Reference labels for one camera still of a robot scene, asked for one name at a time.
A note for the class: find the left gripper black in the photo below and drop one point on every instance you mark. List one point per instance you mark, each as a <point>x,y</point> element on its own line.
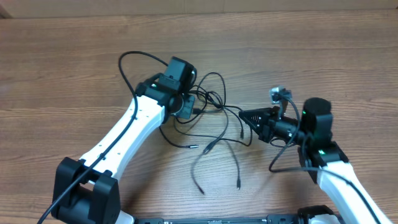
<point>188,109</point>

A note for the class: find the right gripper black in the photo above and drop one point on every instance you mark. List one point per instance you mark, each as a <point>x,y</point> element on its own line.
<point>263,127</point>

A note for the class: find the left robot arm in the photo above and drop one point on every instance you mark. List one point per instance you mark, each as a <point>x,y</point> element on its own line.
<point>87,190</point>

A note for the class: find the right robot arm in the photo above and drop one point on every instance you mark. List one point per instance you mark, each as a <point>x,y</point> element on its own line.
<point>319,155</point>

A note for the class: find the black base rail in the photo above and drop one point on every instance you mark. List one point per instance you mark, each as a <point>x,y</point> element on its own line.
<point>269,219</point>

